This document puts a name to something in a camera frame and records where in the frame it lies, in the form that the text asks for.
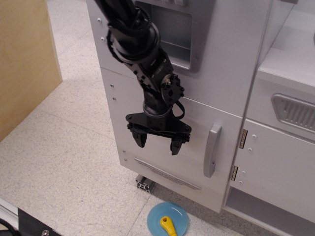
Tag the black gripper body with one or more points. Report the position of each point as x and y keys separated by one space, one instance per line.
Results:
x=168 y=126

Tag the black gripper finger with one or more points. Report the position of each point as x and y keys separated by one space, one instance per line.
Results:
x=140 y=136
x=176 y=144

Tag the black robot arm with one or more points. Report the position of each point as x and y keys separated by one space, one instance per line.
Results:
x=134 y=41

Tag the white toy fridge cabinet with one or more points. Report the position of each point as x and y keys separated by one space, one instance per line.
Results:
x=217 y=93

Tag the aluminium extrusion foot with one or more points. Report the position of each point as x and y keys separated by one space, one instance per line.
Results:
x=145 y=184

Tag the lower brass oven hinge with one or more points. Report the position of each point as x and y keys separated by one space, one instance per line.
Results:
x=234 y=173

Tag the brass oven hinge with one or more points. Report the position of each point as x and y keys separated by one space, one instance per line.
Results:
x=243 y=138
x=234 y=173

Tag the blue plate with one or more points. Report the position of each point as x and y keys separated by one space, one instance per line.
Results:
x=172 y=210

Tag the upper brass oven hinge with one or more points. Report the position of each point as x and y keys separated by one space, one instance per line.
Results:
x=243 y=138

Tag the grey ice dispenser recess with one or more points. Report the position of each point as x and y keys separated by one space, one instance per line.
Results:
x=183 y=26

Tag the white toy oven cabinet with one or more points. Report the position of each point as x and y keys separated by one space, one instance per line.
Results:
x=289 y=69

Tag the white oven cabinet door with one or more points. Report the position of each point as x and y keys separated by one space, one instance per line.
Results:
x=277 y=168

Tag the grey oven vent panel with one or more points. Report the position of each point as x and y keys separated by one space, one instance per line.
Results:
x=294 y=116

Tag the plywood panel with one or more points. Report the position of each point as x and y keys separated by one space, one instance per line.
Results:
x=29 y=67

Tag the grey fridge door handle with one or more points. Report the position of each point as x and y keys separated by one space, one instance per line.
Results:
x=211 y=144

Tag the yellow toy utensil handle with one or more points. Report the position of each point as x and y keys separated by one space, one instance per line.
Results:
x=167 y=224

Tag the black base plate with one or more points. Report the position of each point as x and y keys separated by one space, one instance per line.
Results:
x=30 y=226

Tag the aluminium frame rail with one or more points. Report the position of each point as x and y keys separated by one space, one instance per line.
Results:
x=9 y=213

